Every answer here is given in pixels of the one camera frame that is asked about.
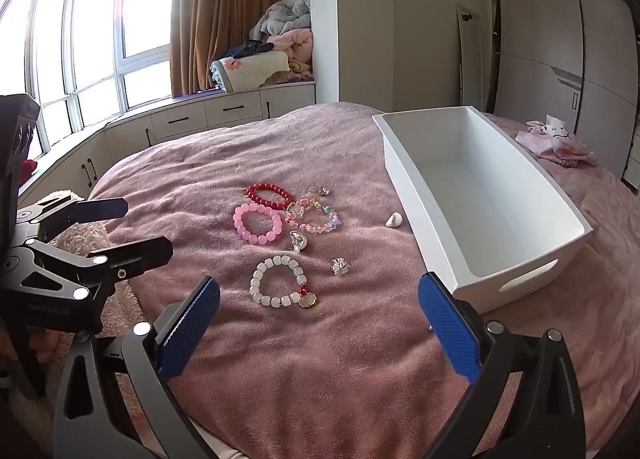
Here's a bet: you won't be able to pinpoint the white window seat cabinet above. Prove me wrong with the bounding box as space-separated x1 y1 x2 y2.
20 82 318 205

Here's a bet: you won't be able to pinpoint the grey blanket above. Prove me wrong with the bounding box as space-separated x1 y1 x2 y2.
248 0 312 42

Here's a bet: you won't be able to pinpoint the white plastic bin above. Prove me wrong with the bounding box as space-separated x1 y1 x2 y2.
371 106 595 315

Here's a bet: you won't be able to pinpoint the fluffy beige rug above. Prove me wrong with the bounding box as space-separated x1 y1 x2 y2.
37 189 143 335

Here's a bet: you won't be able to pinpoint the brown curtain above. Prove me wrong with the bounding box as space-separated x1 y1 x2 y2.
170 0 311 95

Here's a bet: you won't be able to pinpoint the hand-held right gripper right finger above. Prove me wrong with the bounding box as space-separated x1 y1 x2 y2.
417 271 587 459

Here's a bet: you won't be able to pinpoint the grey wardrobe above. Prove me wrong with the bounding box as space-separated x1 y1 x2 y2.
487 0 640 185

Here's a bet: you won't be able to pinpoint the pink bead bracelet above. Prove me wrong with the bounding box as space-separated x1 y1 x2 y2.
233 203 284 245

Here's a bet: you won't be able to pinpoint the multicolour bead bracelet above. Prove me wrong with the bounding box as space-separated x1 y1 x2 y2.
285 198 341 234

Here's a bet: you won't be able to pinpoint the pink fluffy blanket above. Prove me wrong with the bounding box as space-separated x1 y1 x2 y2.
267 29 315 65

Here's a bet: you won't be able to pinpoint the large window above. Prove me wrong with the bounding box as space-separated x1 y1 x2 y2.
0 0 176 160

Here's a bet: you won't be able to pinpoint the person's left hand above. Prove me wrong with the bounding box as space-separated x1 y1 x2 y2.
31 329 68 365

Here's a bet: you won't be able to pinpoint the red bead bracelet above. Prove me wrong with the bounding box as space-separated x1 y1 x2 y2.
245 182 296 208

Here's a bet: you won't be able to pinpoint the beige blanket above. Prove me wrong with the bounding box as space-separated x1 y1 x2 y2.
285 56 316 86

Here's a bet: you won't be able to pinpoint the white bead bracelet with charm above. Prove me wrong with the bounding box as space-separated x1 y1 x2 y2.
250 254 321 310

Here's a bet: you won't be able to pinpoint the pink cartoon cloth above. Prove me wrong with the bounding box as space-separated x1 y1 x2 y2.
515 114 598 169

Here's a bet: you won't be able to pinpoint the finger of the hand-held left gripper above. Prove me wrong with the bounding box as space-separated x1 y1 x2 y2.
16 198 129 238
29 236 174 301

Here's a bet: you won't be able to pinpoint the dark clothes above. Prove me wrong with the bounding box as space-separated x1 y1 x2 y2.
227 39 276 60

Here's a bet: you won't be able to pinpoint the leaning mirror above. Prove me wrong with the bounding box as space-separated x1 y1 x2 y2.
456 4 485 112

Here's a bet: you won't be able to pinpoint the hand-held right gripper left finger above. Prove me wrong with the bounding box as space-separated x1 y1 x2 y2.
52 275 236 459

